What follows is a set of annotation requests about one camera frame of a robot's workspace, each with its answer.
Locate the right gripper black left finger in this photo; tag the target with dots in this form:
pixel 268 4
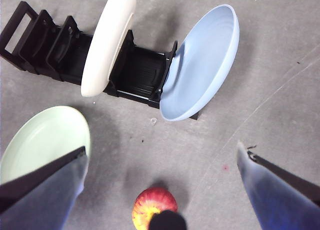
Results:
pixel 42 202

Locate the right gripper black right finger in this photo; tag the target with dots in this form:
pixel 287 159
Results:
pixel 280 202

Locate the green plate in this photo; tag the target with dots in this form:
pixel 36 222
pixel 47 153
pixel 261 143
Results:
pixel 42 137

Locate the red yellow apple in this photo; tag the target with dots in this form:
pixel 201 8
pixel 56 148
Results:
pixel 152 202

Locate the blue plate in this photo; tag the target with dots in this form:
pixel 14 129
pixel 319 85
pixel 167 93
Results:
pixel 200 69

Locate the black plate rack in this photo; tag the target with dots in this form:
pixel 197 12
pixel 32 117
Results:
pixel 140 72

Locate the white plate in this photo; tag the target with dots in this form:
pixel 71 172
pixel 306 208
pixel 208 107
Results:
pixel 107 44

